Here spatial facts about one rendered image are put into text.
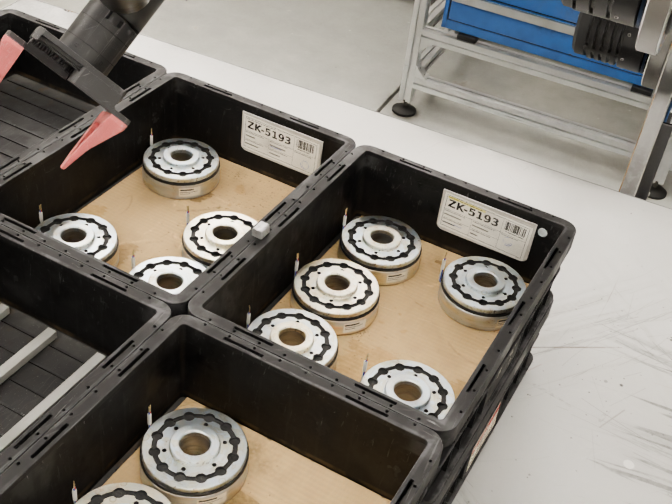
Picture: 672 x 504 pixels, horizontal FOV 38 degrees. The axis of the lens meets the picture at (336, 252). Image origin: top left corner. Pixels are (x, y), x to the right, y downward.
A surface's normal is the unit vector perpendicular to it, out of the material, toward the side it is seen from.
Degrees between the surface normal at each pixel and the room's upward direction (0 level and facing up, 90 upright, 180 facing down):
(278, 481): 0
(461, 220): 90
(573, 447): 0
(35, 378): 0
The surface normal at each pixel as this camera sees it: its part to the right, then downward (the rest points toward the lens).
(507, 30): -0.42, 0.53
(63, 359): 0.11, -0.78
